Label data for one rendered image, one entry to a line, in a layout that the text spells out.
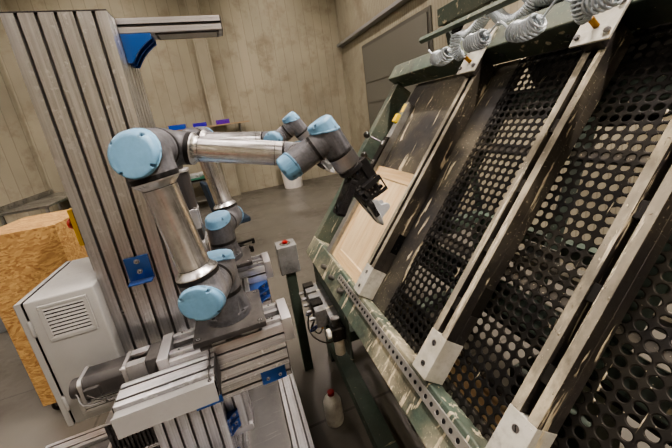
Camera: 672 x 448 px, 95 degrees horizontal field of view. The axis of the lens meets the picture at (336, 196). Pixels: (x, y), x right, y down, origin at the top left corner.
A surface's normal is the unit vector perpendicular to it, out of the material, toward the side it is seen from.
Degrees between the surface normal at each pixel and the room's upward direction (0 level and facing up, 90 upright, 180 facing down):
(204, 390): 90
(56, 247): 90
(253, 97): 90
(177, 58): 90
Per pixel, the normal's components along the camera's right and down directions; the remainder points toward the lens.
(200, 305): 0.15, 0.36
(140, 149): 0.08, 0.11
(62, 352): 0.34, 0.20
